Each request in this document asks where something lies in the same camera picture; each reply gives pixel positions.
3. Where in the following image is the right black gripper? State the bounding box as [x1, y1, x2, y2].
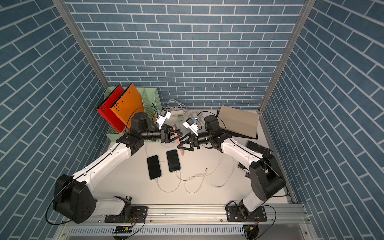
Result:
[179, 132, 214, 153]

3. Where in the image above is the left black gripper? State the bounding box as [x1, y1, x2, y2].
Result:
[139, 124, 181, 145]

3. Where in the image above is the black phone green case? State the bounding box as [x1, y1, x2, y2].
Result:
[147, 155, 162, 180]
[167, 150, 181, 173]

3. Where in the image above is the white charging cable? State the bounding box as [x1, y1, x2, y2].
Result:
[145, 140, 183, 194]
[184, 146, 236, 194]
[173, 149, 223, 182]

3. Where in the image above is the black phone pink case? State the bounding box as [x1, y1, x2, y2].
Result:
[175, 134, 185, 156]

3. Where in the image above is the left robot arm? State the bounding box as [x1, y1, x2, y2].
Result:
[48, 112, 183, 224]

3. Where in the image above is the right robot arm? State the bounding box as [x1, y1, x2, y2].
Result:
[178, 115, 286, 220]

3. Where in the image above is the white power strip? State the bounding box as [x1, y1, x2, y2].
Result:
[170, 110, 184, 119]

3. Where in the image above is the green USB charger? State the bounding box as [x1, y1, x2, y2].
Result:
[177, 115, 184, 122]

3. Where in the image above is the green mesh file organizer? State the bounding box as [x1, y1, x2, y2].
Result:
[105, 87, 162, 142]

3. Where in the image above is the orange folder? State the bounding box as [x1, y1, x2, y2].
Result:
[110, 84, 145, 128]

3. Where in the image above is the black book gold emblem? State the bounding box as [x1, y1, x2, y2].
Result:
[246, 141, 271, 156]

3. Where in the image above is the red folder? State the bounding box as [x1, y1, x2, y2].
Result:
[97, 85, 126, 133]

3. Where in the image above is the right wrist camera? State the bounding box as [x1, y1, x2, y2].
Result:
[184, 118, 199, 136]

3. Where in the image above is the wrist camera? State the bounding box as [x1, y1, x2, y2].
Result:
[184, 118, 199, 136]
[156, 109, 172, 130]

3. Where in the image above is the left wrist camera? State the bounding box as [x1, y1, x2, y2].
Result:
[156, 109, 172, 130]

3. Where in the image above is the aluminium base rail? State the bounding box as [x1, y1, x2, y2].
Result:
[59, 203, 310, 226]

